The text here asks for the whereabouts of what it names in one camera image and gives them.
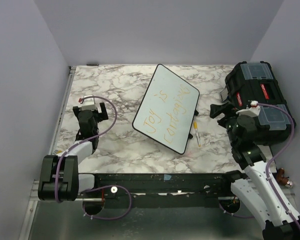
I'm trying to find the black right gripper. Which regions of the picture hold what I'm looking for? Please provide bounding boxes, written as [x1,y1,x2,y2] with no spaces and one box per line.
[210,101,244,147]

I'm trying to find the white tablet whiteboard black frame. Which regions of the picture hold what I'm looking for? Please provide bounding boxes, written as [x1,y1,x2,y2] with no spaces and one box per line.
[132,64,200,155]

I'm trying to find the yellow marker cap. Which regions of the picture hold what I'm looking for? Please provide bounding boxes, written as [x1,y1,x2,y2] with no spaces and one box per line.
[193,122,198,130]

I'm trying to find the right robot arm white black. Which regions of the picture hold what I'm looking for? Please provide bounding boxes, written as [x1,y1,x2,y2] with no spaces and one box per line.
[209,100,300,240]

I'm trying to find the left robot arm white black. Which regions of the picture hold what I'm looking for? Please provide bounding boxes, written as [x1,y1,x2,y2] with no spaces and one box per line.
[37,102,109,203]

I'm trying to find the black toolbox clear lids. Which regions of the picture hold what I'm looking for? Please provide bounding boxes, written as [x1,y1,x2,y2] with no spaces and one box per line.
[219,61,291,146]

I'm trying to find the small yellow grey block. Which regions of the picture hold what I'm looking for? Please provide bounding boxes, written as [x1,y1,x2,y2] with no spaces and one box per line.
[53,150,62,155]

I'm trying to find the brown connector plug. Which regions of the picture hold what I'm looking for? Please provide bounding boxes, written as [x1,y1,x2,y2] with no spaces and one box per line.
[275,168,294,188]

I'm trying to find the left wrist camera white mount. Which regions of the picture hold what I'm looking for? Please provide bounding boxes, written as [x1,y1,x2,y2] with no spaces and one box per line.
[79,95,97,111]

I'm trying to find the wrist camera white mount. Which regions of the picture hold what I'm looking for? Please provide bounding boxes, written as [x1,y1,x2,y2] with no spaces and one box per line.
[79,95,97,111]
[236,100,261,118]

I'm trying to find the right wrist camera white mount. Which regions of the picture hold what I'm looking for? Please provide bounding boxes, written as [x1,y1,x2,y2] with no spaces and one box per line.
[236,100,261,118]

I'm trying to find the black mounting rail base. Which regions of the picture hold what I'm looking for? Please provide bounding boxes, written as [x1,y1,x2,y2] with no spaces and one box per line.
[83,170,247,209]

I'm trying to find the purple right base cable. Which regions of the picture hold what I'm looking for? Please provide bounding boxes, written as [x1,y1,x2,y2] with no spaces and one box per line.
[218,199,256,219]

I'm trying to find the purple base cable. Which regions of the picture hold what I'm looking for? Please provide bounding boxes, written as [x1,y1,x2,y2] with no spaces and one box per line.
[218,199,256,219]
[82,185,133,222]

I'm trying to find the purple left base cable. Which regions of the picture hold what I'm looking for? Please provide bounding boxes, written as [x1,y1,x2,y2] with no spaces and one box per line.
[82,185,133,222]

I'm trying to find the aluminium frame extrusion left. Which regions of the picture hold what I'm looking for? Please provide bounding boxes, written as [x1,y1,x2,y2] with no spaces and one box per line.
[18,65,77,240]

